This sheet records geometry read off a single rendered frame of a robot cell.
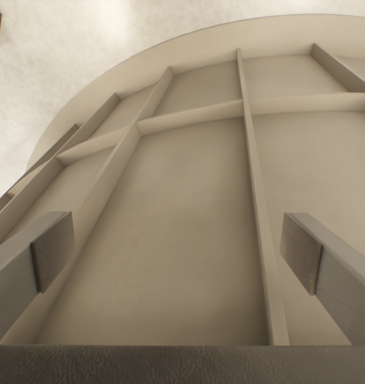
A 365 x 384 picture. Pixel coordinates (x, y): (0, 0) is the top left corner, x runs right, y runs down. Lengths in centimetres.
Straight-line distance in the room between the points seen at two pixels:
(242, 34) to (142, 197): 59
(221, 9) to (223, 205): 63
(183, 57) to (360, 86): 46
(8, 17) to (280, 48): 77
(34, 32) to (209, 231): 86
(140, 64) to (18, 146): 62
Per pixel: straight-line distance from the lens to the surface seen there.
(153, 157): 41
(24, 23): 101
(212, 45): 82
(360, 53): 89
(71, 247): 17
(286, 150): 37
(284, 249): 16
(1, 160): 133
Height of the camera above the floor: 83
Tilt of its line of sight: 50 degrees down
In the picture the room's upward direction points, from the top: 168 degrees counter-clockwise
